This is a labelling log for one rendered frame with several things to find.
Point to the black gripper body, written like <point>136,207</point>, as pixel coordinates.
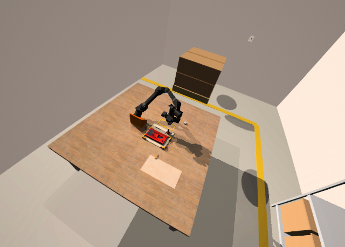
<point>164,114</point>

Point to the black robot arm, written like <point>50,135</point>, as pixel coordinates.
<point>173,109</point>

